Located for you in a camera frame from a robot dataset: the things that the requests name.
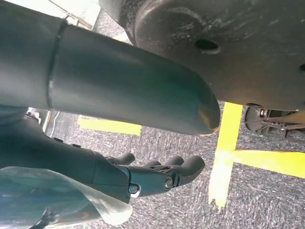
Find yellow floor tape mark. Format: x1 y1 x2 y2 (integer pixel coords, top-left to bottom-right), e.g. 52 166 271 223
78 115 142 137
208 102 305 209

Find clear plastic film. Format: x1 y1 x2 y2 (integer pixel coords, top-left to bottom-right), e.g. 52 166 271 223
0 167 133 229

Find black caster wheel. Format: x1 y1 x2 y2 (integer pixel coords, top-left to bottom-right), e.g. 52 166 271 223
245 106 264 134

